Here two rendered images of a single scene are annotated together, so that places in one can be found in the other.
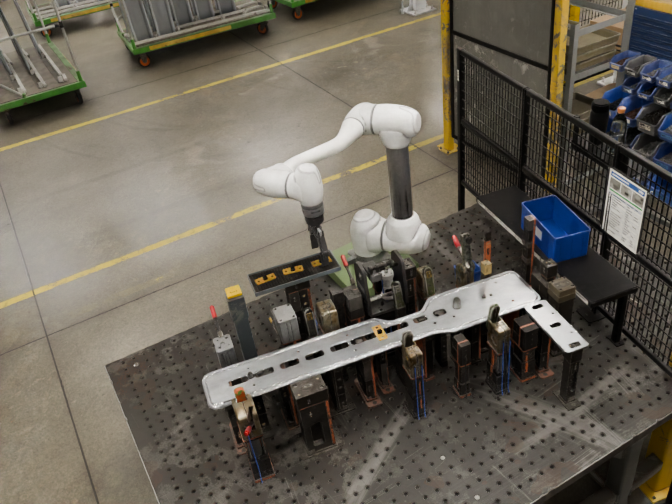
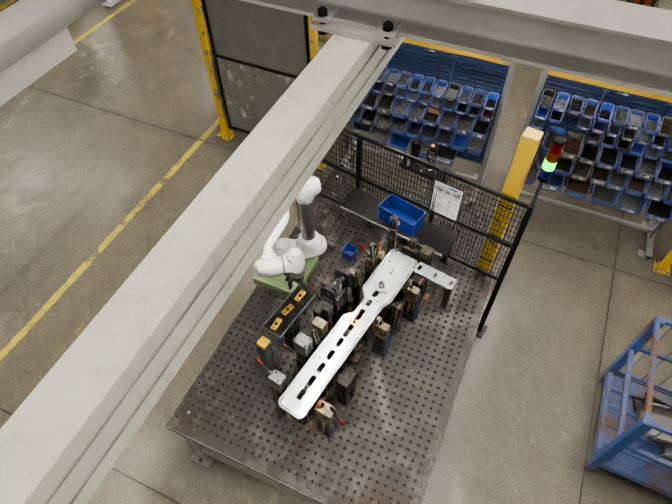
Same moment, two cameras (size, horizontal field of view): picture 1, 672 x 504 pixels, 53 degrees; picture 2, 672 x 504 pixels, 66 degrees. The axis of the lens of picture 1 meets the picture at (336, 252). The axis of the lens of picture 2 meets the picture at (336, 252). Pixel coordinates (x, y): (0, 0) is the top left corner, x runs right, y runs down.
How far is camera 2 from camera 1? 1.68 m
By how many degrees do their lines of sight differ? 33
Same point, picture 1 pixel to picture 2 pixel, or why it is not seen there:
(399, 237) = (312, 250)
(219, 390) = (295, 406)
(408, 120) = (316, 186)
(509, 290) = (399, 263)
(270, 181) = (272, 268)
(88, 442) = (137, 473)
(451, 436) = (407, 356)
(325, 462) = (357, 406)
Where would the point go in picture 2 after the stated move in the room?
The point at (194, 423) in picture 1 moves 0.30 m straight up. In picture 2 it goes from (264, 428) to (258, 410)
